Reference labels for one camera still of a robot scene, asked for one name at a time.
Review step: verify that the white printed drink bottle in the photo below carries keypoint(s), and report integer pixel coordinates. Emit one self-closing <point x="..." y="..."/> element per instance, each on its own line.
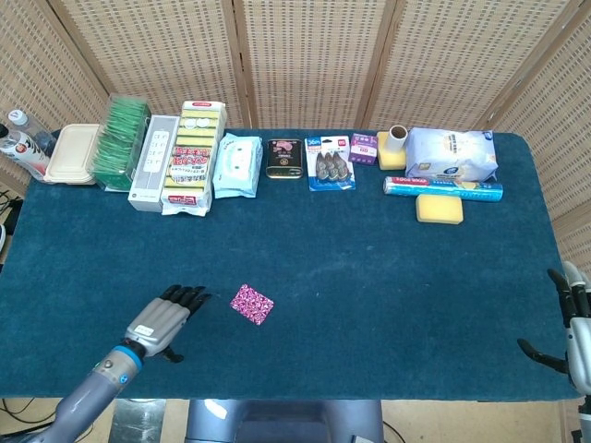
<point x="20" y="150"/>

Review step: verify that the yellow sponge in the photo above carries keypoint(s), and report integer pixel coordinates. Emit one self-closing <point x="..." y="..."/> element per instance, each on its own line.
<point x="438" y="210"/>
<point x="387" y="160"/>

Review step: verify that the woven bamboo folding screen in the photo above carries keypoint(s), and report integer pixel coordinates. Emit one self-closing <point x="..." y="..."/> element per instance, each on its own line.
<point x="314" y="60"/>

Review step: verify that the yellow sponge multipack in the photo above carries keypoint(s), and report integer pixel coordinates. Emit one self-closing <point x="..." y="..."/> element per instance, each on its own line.
<point x="194" y="138"/>

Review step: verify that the blue felt table cover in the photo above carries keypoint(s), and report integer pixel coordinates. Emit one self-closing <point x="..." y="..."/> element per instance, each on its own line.
<point x="346" y="277"/>

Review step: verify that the blue correction tape blister pack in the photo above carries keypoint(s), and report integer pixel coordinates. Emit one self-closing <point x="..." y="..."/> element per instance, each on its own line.
<point x="330" y="164"/>

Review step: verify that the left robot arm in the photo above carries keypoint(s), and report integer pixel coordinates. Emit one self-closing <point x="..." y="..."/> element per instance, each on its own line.
<point x="92" y="387"/>

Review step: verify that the white paper roll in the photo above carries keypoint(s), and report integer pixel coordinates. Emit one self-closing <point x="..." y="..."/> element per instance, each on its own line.
<point x="398" y="140"/>

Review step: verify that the black and gold meat tin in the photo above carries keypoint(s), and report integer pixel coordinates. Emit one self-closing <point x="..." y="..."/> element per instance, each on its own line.
<point x="284" y="159"/>

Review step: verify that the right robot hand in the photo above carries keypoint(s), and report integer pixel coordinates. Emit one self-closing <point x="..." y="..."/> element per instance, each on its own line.
<point x="579" y="341"/>

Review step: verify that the metal plate under table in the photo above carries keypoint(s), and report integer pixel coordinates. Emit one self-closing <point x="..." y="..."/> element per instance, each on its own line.
<point x="138" y="422"/>

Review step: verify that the light blue wet wipes pack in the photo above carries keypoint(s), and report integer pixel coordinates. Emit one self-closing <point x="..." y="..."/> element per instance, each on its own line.
<point x="236" y="166"/>

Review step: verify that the small purple box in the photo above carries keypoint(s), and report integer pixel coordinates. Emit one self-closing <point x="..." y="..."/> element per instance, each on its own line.
<point x="364" y="150"/>

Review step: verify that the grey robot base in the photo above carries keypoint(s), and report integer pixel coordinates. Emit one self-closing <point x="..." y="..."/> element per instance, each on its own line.
<point x="286" y="424"/>

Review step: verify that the clear box of green teabags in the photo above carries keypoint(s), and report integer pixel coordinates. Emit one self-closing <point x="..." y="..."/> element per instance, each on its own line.
<point x="117" y="147"/>

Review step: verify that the clear bottle with white cap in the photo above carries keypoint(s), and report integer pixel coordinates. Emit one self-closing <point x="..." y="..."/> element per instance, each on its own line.
<point x="38" y="134"/>

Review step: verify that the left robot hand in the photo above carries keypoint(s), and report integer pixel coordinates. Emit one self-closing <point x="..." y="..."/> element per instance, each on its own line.
<point x="157" y="323"/>

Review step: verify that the pink patterned cloth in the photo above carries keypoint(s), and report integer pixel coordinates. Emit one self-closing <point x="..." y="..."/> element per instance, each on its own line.
<point x="251" y="304"/>

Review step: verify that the white tissue pack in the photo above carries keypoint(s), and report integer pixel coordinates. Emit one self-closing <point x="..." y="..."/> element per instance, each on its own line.
<point x="452" y="154"/>

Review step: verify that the beige lidded lunch box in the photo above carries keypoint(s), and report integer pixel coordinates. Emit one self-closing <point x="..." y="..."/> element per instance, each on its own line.
<point x="71" y="154"/>

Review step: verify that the white power strip box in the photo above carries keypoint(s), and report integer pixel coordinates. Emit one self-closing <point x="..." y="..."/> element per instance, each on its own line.
<point x="150" y="166"/>

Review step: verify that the blue cling wrap roll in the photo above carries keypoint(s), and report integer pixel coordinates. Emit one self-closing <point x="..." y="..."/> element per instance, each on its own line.
<point x="443" y="189"/>

